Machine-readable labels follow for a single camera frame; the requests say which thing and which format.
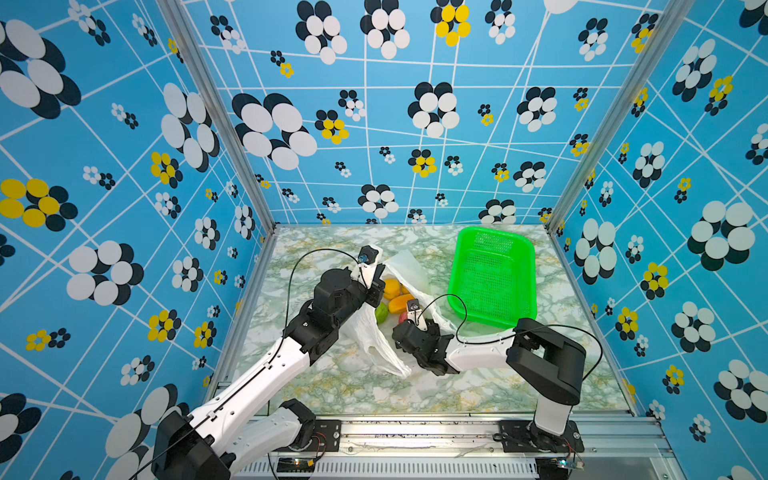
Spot white plastic bag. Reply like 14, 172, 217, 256
341, 251, 460, 379

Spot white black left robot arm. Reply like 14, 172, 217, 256
147, 263, 385, 479

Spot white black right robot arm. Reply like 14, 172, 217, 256
393, 318, 586, 437

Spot green fruit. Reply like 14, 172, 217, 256
374, 303, 390, 325

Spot yellow lemon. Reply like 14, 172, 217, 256
383, 278, 403, 300

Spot orange yellow mango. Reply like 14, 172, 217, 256
388, 294, 415, 315

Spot green plastic perforated basket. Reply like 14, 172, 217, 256
448, 227, 538, 330

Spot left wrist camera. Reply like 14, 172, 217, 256
357, 245, 382, 287

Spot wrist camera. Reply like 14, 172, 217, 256
357, 245, 382, 287
405, 299, 423, 326

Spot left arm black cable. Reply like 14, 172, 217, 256
143, 247, 364, 480

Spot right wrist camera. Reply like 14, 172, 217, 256
405, 299, 423, 326

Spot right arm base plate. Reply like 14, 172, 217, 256
492, 420, 585, 454

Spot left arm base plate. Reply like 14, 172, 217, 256
275, 418, 342, 453

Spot front aluminium rail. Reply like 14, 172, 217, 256
230, 414, 684, 479

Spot left rear aluminium frame post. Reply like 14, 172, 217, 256
157, 0, 276, 239

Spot aluminium frame post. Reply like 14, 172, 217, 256
547, 0, 695, 237
157, 0, 276, 239

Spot right rear aluminium frame post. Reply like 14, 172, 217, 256
547, 0, 695, 237

